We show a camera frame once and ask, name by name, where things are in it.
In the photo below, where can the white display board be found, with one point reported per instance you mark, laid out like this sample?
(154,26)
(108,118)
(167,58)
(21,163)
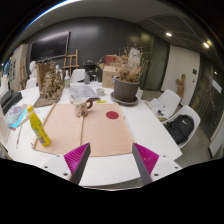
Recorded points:
(18,66)

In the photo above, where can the red box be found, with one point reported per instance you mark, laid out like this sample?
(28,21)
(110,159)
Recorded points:
(111,60)

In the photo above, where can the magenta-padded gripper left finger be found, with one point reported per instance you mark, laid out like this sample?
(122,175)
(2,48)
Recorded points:
(78,160)

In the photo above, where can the colourful book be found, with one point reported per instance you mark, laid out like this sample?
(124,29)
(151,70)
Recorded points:
(16,116)

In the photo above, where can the round ceiling spotlight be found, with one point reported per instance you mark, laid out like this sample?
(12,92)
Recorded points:
(206,45)
(169,34)

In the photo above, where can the beige table mat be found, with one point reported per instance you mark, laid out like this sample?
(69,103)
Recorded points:
(100,136)

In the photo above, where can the wooden easel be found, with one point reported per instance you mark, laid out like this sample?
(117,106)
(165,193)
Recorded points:
(70,65)

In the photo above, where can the wooden figure statue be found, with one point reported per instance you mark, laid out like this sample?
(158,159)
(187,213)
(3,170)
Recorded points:
(180,86)

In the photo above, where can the yellow drink bottle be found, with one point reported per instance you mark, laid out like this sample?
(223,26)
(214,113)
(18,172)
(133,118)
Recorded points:
(39,130)

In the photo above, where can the yellow marker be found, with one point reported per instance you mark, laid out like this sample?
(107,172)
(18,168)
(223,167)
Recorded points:
(101,101)

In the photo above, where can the white plaster bust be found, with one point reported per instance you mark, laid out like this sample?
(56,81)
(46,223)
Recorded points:
(58,71)
(32,69)

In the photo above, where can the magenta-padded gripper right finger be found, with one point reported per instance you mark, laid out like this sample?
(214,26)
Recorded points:
(146,160)

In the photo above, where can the grey plant saucer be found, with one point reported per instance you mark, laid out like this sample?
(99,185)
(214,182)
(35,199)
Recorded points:
(124,103)

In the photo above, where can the black backpack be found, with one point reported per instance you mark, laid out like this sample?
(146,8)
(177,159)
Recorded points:
(180,130)

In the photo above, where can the black box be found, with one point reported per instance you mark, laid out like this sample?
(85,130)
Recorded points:
(10,100)

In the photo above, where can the white chair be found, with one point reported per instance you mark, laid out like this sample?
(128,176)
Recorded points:
(77,76)
(170,98)
(190,111)
(31,83)

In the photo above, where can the grey pot with dried plant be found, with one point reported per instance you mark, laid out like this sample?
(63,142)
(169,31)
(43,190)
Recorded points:
(126,90)

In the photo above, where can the dark wall screen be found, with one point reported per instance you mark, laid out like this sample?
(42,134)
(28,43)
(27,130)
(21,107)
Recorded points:
(50,46)

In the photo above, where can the grey bottle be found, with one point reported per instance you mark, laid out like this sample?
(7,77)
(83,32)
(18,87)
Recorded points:
(87,78)

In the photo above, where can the small white jar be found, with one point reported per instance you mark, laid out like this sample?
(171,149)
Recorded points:
(100,91)

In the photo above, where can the white papers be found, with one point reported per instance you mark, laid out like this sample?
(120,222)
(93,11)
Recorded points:
(159,108)

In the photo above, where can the open cardboard box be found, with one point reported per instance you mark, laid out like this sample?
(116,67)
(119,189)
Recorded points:
(109,78)

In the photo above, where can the white ceiling light strip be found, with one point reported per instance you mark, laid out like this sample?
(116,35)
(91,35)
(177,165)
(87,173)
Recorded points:
(50,11)

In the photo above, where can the white spray bottle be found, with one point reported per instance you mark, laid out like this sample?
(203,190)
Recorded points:
(67,81)

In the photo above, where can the flat round red coaster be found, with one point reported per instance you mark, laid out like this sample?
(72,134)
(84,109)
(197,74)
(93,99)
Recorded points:
(112,115)

